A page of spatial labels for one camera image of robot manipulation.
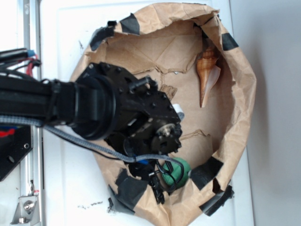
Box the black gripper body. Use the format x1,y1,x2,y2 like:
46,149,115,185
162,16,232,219
75,63,182,157

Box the green dimpled ball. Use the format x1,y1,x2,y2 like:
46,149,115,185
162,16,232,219
162,157,191,189

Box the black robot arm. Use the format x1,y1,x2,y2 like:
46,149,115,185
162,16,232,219
0,48,182,157

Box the brown driftwood piece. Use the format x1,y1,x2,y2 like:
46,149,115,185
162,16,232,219
160,84,178,100

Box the spiral conch seashell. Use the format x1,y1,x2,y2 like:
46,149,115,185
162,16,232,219
196,47,221,108

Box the brown paper bag tray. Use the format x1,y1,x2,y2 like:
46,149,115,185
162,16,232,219
70,1,257,226

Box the aluminium frame rail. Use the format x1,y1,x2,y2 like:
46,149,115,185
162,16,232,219
17,0,46,226

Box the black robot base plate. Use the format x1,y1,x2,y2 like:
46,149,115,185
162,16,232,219
0,126,32,182

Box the grey braided cable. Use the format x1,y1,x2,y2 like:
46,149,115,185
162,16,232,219
0,115,184,191

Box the silver corner bracket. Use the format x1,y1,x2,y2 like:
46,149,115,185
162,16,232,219
10,196,41,226

